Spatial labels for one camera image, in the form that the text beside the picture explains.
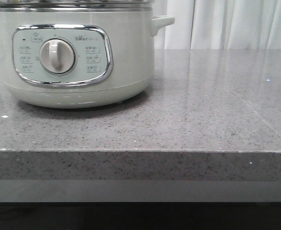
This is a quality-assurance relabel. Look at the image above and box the glass pot lid steel rim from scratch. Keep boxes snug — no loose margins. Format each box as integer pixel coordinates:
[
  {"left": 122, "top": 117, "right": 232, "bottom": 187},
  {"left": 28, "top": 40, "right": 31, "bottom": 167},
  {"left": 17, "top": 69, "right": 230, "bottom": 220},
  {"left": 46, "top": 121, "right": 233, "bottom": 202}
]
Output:
[{"left": 0, "top": 0, "right": 155, "bottom": 8}]

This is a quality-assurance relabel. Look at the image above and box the pale green electric cooking pot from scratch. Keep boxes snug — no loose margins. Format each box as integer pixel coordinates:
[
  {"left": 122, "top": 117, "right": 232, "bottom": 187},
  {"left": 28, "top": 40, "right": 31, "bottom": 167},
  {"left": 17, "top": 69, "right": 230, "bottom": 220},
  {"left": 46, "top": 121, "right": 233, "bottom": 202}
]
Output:
[{"left": 0, "top": 1, "right": 175, "bottom": 109}]

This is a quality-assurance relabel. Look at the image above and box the white curtain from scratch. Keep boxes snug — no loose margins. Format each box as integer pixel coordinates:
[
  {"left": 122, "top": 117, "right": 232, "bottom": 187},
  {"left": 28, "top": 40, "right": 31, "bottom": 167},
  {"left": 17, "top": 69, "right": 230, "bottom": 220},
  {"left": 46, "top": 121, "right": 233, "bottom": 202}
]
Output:
[{"left": 147, "top": 0, "right": 281, "bottom": 50}]

